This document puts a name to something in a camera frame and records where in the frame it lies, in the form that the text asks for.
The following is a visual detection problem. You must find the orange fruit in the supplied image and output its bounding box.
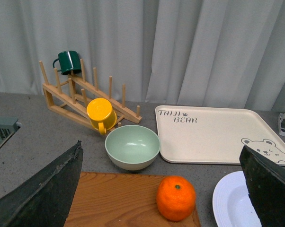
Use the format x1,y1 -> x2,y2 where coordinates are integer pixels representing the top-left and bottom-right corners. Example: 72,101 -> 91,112
156,176 -> 196,221

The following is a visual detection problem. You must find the white round plate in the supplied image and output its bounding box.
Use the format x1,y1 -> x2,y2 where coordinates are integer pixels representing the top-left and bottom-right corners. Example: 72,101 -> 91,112
212,171 -> 261,227

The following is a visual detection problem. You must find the green bowl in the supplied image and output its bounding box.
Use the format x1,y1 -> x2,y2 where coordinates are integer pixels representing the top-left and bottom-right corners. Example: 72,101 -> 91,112
105,125 -> 161,171

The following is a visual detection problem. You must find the yellow mug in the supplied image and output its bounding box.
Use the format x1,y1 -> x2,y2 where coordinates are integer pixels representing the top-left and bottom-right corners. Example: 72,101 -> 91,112
87,98 -> 117,135

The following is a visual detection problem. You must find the cream bear tray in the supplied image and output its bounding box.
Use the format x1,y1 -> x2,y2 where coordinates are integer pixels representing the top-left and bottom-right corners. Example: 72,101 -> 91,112
155,105 -> 285,166

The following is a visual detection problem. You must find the wooden dish rack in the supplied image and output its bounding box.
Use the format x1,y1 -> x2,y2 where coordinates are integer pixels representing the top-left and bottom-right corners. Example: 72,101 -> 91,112
39,59 -> 142,131

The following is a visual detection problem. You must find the dark green mug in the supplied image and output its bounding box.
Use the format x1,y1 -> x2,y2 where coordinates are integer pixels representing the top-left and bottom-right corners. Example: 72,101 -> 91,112
53,50 -> 81,75

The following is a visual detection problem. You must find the wooden cutting board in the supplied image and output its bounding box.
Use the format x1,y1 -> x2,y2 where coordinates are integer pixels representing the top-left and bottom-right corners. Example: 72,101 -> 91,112
64,172 -> 201,227

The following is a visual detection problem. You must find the grey curtain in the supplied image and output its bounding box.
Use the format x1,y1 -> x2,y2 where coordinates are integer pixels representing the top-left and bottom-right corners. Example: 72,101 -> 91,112
0,0 -> 285,112

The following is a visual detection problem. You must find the grey-green drainer basket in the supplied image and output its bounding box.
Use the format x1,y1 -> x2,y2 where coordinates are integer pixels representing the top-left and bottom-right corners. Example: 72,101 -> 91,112
0,116 -> 22,149

